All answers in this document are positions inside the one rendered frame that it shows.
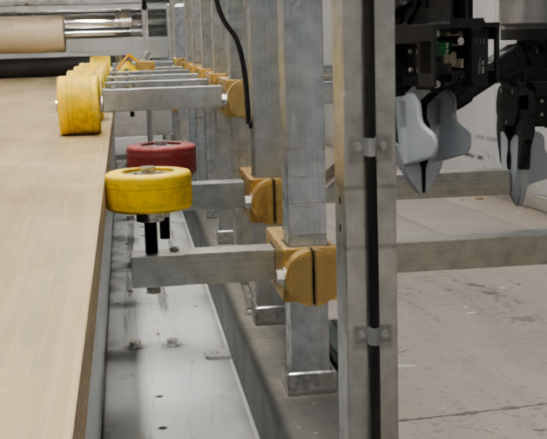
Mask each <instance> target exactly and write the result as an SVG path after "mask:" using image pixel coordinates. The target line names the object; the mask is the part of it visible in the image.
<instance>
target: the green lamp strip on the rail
mask: <svg viewBox="0 0 547 439"><path fill-rule="evenodd" d="M328 335H329V344H330V346H331V347H332V349H333V350H334V351H335V353H336V354H337V356H338V331H337V329H336V328H335V326H334V325H333V323H332V322H331V321H330V320H328Z"/></svg>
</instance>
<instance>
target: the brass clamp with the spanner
mask: <svg viewBox="0 0 547 439"><path fill-rule="evenodd" d="M239 179H242V180H243V181H244V182H245V207H241V209H242V210H243V212H244V213H245V215H246V216H247V217H248V218H249V220H250V221H251V222H252V223H260V222H264V223H266V224H269V225H273V224H274V223H275V225H279V224H281V223H283V205H282V177H264V178H255V177H254V176H253V175H252V167H251V166H248V167H240V168H239Z"/></svg>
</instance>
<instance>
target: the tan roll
mask: <svg viewBox="0 0 547 439"><path fill-rule="evenodd" d="M142 36H143V31H142V26H138V27H105V28H74V29H65V28H64V16H35V17H0V54H19V53H49V52H65V51H66V39H78V38H108V37H142Z"/></svg>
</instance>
